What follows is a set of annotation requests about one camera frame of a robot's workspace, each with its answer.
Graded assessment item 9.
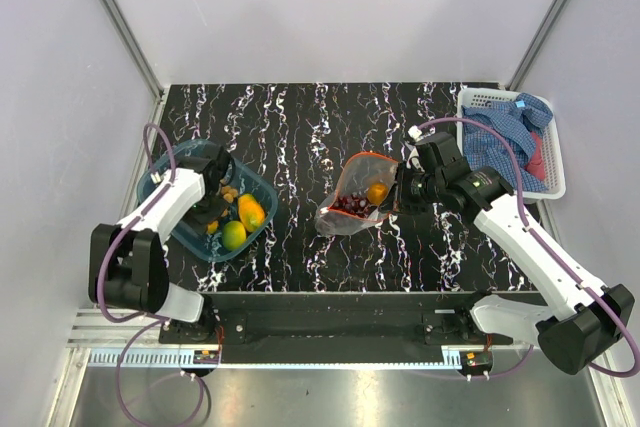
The fake brown longan cluster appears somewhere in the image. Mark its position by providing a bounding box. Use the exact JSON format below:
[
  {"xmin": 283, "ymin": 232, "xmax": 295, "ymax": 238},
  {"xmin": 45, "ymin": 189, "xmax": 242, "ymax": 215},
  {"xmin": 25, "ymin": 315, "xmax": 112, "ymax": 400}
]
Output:
[{"xmin": 205, "ymin": 185, "xmax": 239, "ymax": 235}]

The white plastic laundry basket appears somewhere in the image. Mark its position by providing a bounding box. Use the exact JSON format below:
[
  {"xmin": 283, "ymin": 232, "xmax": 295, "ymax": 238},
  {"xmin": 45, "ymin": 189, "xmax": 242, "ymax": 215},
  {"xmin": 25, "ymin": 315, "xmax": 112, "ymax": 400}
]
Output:
[{"xmin": 457, "ymin": 87, "xmax": 566, "ymax": 202}]

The aluminium rail frame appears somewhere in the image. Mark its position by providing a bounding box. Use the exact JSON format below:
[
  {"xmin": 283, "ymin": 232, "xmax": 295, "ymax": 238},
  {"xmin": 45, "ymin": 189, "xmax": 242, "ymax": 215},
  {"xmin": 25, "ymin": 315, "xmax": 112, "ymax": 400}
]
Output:
[{"xmin": 72, "ymin": 0, "xmax": 169, "ymax": 101}]

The blue checkered shirt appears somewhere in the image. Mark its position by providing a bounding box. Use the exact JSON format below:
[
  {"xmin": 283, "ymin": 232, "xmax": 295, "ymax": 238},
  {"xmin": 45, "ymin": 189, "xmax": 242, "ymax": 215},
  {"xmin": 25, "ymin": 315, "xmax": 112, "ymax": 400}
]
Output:
[{"xmin": 461, "ymin": 93, "xmax": 553, "ymax": 192}]

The fake orange fruit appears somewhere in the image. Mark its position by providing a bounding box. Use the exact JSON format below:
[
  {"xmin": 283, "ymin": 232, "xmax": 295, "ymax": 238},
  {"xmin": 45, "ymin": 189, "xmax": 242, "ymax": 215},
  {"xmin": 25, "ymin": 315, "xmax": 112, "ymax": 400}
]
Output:
[{"xmin": 366, "ymin": 182, "xmax": 389, "ymax": 206}]

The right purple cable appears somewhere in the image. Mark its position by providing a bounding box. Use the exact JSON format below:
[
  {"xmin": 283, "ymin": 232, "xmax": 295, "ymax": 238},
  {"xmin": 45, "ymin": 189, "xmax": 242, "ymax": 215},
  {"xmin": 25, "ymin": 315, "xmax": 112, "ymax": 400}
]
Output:
[{"xmin": 407, "ymin": 116, "xmax": 640, "ymax": 378}]

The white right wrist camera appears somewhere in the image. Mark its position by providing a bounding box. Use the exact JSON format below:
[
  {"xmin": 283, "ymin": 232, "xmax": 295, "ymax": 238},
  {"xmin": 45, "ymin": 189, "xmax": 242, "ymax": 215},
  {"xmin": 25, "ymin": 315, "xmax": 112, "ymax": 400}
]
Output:
[{"xmin": 405, "ymin": 126, "xmax": 424, "ymax": 172}]

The blue transparent plastic container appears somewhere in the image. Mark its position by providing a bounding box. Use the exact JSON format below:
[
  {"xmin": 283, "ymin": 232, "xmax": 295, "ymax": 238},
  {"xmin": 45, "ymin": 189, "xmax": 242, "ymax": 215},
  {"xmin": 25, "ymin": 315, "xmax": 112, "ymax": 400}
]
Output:
[{"xmin": 136, "ymin": 139, "xmax": 278, "ymax": 263}]

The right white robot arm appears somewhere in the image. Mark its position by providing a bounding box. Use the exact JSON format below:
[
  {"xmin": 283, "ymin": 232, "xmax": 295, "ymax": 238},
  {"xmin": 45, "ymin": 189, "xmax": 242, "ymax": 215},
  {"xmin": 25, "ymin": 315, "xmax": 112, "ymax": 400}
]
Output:
[{"xmin": 382, "ymin": 128, "xmax": 635, "ymax": 375}]

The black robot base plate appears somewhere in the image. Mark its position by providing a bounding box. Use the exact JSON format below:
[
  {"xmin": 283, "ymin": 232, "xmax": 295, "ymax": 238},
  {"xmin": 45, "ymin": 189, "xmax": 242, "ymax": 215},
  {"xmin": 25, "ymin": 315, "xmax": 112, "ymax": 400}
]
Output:
[{"xmin": 159, "ymin": 292, "xmax": 511, "ymax": 368}]

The purple cable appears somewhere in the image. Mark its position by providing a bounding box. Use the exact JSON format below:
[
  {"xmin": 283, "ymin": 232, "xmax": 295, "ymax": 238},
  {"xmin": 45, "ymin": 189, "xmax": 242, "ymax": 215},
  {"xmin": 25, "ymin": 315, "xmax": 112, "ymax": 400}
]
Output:
[
  {"xmin": 407, "ymin": 116, "xmax": 640, "ymax": 378},
  {"xmin": 97, "ymin": 122, "xmax": 176, "ymax": 323}
]

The fake green yellow lime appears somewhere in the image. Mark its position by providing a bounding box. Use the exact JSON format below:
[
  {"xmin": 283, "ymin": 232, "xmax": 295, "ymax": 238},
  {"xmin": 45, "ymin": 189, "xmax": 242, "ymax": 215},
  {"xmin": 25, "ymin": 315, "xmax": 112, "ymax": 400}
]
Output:
[{"xmin": 221, "ymin": 220, "xmax": 247, "ymax": 252}]

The red cloth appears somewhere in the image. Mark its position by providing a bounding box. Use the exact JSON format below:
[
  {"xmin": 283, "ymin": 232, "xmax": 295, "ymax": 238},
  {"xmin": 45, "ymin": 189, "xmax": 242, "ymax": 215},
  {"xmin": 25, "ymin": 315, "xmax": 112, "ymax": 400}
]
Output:
[{"xmin": 525, "ymin": 132, "xmax": 546, "ymax": 181}]

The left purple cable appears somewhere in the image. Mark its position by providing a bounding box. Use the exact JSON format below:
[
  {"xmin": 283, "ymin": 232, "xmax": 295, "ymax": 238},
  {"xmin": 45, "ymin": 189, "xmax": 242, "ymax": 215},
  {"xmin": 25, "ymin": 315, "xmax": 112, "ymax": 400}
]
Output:
[{"xmin": 97, "ymin": 122, "xmax": 176, "ymax": 323}]

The clear zip top bag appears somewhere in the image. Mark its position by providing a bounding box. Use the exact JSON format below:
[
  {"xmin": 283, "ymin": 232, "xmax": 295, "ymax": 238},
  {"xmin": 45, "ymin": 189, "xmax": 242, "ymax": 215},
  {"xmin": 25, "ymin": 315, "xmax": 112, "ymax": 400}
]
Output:
[{"xmin": 315, "ymin": 152, "xmax": 398, "ymax": 237}]

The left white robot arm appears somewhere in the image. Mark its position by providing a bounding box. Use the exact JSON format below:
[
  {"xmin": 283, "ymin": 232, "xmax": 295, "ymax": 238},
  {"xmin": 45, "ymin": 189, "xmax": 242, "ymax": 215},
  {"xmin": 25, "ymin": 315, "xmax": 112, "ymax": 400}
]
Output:
[{"xmin": 88, "ymin": 147, "xmax": 236, "ymax": 343}]

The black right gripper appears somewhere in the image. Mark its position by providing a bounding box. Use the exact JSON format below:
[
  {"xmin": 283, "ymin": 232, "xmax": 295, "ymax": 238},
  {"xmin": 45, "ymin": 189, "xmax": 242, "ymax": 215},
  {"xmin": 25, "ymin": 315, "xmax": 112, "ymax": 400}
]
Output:
[{"xmin": 378, "ymin": 161, "xmax": 444, "ymax": 216}]

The fake red grape cluster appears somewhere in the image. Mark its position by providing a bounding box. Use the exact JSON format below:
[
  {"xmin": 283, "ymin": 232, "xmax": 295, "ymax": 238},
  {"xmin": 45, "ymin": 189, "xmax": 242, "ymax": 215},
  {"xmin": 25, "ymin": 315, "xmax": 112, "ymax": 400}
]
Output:
[{"xmin": 332, "ymin": 193, "xmax": 376, "ymax": 218}]

